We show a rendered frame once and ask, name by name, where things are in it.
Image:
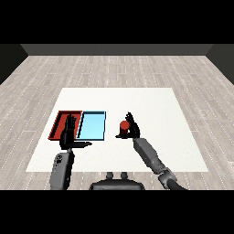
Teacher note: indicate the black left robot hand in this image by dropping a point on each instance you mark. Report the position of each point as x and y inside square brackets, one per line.
[67, 137]

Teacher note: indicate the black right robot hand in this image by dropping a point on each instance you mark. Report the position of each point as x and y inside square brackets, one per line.
[134, 128]

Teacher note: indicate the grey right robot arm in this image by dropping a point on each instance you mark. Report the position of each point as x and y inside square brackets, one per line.
[155, 163]

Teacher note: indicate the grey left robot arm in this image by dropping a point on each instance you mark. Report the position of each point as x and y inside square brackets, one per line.
[62, 170]

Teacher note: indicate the small red can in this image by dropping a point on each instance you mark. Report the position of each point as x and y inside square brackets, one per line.
[123, 128]

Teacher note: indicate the red shallow open box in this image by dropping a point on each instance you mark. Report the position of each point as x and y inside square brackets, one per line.
[59, 125]

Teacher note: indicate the light blue shallow open box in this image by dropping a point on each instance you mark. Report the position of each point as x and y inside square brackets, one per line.
[92, 125]

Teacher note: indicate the dark grey robot body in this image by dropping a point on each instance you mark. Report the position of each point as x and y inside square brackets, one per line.
[117, 183]

